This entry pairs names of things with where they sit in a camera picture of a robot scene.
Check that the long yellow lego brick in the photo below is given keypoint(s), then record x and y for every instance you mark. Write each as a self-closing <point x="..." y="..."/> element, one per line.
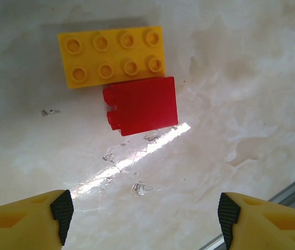
<point x="111" y="56"/>

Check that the red lego brick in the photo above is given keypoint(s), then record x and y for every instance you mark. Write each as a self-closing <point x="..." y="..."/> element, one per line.
<point x="143" y="106"/>

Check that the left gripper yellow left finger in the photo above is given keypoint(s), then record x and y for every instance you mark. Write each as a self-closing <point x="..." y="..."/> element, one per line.
<point x="19" y="226"/>

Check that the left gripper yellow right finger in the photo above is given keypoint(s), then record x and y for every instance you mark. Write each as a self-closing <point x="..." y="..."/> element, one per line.
<point x="267" y="226"/>

